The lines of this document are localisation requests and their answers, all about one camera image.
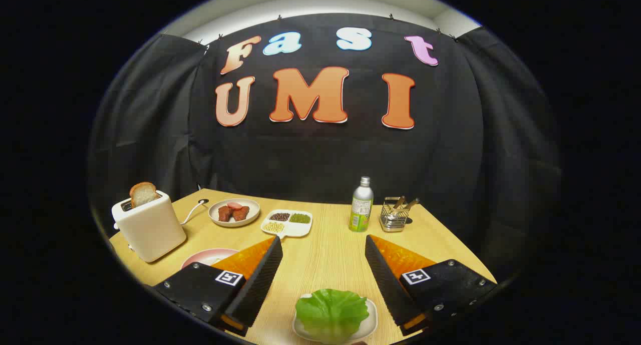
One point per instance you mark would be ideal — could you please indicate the white small plate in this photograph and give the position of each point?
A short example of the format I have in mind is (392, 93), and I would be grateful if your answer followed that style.
(371, 325)

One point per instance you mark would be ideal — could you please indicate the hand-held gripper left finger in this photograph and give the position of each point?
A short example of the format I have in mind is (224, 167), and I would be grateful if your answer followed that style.
(260, 285)

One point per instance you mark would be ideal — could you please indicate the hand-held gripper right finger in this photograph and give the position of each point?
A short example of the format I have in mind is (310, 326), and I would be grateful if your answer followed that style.
(385, 285)

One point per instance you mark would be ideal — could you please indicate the white divided dish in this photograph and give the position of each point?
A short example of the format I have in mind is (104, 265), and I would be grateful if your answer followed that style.
(300, 230)

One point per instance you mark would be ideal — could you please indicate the green lettuce leaf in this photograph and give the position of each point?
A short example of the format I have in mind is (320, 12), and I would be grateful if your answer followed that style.
(330, 312)

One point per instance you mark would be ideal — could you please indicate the pink round plate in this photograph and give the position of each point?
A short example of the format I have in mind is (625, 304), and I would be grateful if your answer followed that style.
(205, 257)

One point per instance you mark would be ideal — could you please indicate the white toaster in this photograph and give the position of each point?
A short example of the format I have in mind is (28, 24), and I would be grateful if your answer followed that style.
(150, 230)

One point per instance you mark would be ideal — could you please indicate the pink sausage slice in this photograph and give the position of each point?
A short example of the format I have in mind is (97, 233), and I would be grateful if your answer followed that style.
(234, 205)

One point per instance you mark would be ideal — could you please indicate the pile of green beans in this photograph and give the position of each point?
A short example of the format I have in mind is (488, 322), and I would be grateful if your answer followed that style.
(300, 218)

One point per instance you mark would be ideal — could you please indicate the pile of dark red beans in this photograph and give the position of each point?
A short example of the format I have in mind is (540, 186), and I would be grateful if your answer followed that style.
(280, 217)

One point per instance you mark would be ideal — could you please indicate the toasted bread slice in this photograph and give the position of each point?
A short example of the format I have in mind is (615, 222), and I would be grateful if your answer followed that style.
(144, 194)

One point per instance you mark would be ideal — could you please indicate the pile of yellow soybeans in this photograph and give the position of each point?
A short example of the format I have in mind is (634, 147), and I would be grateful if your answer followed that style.
(274, 227)

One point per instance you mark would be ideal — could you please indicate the black backdrop cloth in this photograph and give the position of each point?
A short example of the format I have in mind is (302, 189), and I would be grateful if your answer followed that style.
(300, 159)

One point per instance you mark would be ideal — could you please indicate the brown meat piece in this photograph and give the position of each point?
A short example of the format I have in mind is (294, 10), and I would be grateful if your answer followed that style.
(225, 214)
(241, 214)

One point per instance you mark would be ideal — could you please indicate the beige round plate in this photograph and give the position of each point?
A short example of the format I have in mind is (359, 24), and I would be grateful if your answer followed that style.
(250, 205)

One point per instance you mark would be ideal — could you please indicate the green bottle with silver top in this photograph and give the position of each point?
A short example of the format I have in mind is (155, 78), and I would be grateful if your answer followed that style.
(361, 210)

